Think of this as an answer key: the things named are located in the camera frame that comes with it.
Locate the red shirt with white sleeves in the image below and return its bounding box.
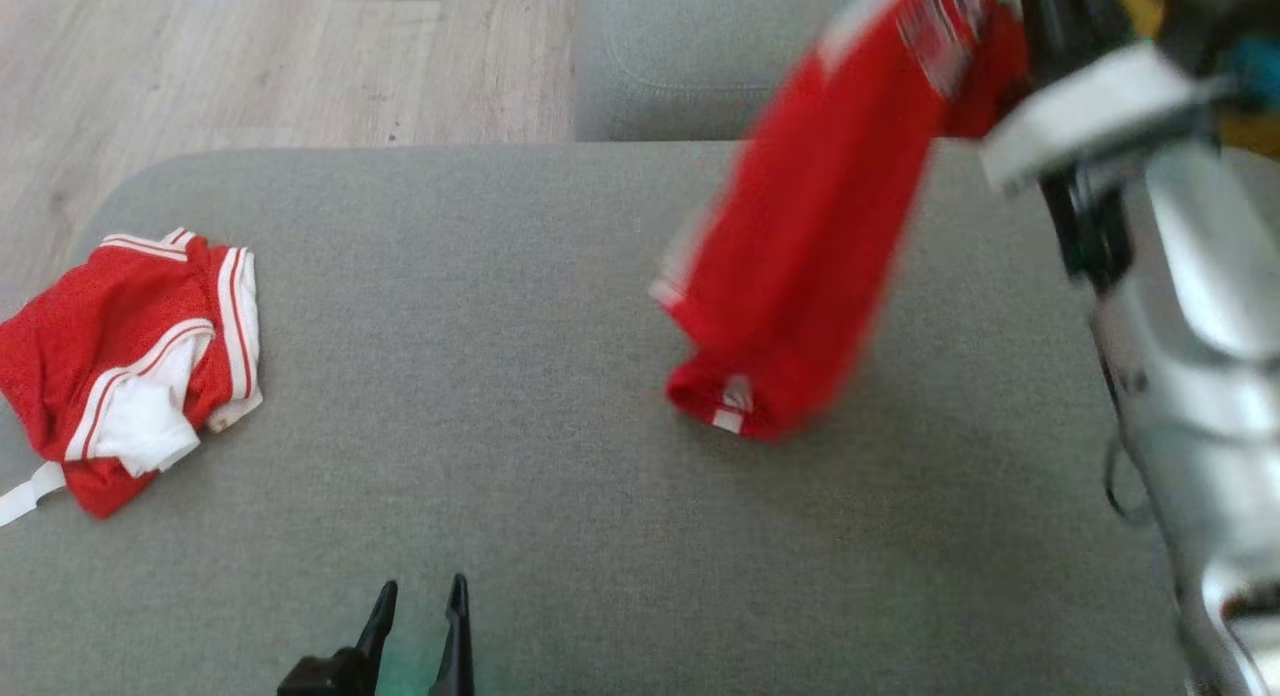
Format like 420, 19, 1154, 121
0, 228, 264, 529

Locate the right camera cable blue plug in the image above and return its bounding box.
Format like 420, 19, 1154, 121
1230, 36, 1280, 102

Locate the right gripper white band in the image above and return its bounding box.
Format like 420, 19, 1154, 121
980, 0, 1236, 287

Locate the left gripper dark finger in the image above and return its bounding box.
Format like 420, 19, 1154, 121
430, 574, 476, 696
355, 580, 399, 667

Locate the large grey sofa seat cushion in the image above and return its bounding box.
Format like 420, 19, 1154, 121
0, 141, 1280, 696

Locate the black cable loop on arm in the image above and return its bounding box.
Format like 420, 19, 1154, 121
1103, 434, 1153, 524

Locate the red garment with white trim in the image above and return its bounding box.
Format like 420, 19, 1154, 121
650, 0, 1031, 442

